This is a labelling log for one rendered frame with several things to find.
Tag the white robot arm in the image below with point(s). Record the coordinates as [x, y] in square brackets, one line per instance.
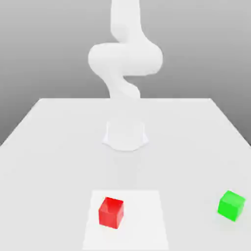
[125, 58]

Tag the small red cube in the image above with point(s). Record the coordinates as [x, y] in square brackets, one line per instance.
[111, 213]

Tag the small green cube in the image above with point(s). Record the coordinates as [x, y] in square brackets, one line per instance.
[231, 206]

